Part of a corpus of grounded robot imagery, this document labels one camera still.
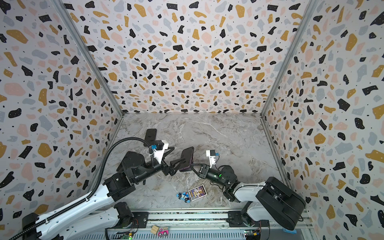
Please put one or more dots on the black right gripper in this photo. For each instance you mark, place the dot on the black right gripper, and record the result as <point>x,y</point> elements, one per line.
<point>203,170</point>

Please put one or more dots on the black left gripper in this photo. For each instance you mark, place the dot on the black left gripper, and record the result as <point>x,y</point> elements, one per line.
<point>171,169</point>

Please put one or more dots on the large black phone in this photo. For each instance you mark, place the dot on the large black phone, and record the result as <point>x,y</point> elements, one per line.
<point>187,154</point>

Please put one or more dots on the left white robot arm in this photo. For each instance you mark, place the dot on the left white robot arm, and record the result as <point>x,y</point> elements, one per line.
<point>103,208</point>

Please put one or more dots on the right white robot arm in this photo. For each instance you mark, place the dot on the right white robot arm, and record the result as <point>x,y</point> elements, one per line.
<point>270,200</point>

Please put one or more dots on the phone in black case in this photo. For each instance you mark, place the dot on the phone in black case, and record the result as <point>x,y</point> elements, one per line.
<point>150,136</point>

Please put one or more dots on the purple card box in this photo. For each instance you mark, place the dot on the purple card box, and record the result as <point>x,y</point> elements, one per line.
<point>197,193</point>

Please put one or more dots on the blue toy car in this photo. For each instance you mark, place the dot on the blue toy car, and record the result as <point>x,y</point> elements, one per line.
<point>184,197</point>

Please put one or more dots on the small wooden block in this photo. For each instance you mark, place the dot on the small wooden block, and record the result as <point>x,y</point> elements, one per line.
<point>155,229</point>

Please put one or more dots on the pink toy car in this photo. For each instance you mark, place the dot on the pink toy car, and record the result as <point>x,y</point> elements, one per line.
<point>163,232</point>

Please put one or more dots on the blue sponge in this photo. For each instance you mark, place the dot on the blue sponge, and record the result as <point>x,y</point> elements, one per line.
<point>290,231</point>

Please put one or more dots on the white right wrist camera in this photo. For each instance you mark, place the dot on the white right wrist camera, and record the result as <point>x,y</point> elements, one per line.
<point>213,157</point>

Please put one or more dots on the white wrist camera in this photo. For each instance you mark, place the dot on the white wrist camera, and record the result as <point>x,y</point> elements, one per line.
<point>213,157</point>
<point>159,147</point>

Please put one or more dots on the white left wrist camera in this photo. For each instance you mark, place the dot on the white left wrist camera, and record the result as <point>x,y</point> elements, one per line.
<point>159,147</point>

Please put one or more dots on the aluminium right corner post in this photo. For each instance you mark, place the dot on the aluminium right corner post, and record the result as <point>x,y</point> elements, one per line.
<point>290,54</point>

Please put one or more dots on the aluminium corner post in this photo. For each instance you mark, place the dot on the aluminium corner post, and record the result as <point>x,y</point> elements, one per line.
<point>65,16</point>
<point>290,54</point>

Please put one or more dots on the aluminium left corner post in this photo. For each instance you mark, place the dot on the aluminium left corner post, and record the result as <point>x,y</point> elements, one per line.
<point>65,16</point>

